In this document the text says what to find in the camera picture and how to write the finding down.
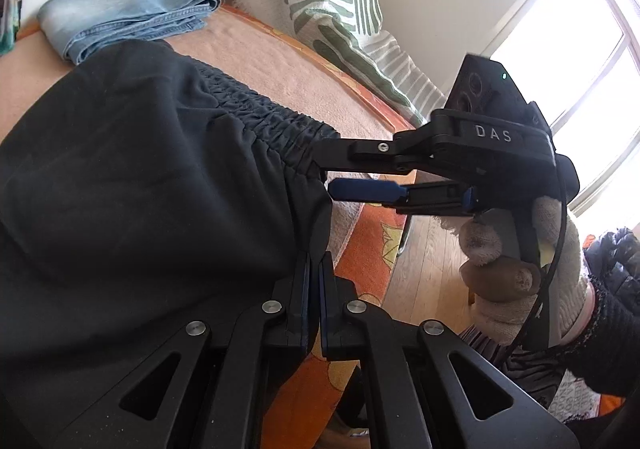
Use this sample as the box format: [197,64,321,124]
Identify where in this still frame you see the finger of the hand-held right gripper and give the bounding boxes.
[327,178,481,218]
[311,132,437,178]

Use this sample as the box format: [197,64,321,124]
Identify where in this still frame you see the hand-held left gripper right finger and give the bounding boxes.
[317,251,583,449]

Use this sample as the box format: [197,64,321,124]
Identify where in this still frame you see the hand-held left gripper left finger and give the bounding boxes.
[35,251,321,449]

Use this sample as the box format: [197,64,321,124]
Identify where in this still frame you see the black pants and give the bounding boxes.
[0,39,342,449]

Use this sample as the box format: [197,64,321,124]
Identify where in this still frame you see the person's right forearm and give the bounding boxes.
[562,279,640,402]

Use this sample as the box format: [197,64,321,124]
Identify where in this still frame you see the person's right hand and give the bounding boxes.
[440,194,596,349]

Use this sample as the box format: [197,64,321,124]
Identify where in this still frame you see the orange patterned bedsheet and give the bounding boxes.
[15,4,426,449]

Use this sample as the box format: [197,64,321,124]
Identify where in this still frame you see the grey metal furniture leg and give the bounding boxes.
[397,216,414,261]

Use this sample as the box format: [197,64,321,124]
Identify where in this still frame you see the window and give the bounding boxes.
[480,0,640,240]

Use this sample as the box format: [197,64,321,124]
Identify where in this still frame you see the dark puffer jacket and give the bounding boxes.
[582,226,640,311]

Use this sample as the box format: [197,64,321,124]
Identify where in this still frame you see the black white striped garment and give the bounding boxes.
[459,324,567,410]

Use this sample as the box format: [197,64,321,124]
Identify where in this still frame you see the white patterned rug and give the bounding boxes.
[544,369,602,426]

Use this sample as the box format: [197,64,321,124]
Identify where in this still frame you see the folded blue jeans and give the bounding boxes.
[37,0,222,66]

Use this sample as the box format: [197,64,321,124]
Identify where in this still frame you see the colourful patterned scarf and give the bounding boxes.
[0,0,27,56]

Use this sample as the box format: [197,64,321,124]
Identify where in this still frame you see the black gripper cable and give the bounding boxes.
[500,164,572,365]

